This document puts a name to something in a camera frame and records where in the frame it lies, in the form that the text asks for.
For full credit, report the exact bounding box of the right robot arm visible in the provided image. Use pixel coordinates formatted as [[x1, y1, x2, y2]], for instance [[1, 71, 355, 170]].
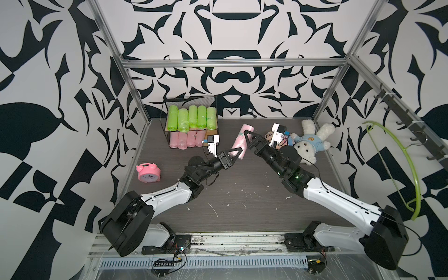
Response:
[[244, 130, 409, 270]]

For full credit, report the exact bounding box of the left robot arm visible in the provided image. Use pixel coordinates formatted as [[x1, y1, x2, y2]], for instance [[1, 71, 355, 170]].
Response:
[[99, 148, 243, 257]]

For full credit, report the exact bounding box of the cartoon boy plush doll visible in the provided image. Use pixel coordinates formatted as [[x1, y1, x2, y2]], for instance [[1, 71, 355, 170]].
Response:
[[265, 131, 275, 142]]

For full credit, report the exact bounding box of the white teddy bear plush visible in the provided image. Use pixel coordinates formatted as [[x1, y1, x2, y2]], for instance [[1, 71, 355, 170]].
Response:
[[288, 120, 336, 166]]

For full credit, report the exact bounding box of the pink alarm clock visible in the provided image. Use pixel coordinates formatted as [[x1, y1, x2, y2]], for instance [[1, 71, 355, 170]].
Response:
[[136, 163, 161, 183]]

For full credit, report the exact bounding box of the black usb hub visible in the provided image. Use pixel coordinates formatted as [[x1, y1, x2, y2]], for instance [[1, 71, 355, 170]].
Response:
[[152, 259, 176, 269]]

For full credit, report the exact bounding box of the black round connector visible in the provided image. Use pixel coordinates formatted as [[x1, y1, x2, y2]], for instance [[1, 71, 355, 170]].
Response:
[[307, 259, 327, 275]]

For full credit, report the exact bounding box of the green plastic hanger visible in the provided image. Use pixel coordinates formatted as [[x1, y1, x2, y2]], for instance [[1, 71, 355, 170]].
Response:
[[363, 121, 422, 221]]

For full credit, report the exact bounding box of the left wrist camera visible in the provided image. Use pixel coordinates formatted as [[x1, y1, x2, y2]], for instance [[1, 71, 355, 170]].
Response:
[[203, 134, 219, 157]]

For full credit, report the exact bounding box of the wire and wood shelf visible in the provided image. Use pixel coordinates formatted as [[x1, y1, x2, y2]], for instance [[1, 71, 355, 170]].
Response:
[[161, 96, 221, 149]]

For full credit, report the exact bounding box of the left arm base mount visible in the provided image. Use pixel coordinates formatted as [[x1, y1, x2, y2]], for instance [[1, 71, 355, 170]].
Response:
[[141, 234, 192, 255]]

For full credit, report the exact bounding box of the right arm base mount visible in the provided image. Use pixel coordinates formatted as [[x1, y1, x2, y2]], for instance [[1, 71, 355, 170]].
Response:
[[284, 233, 334, 253]]

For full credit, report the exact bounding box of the black wall hook rail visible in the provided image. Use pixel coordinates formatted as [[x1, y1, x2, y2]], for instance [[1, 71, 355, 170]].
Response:
[[373, 83, 448, 162]]

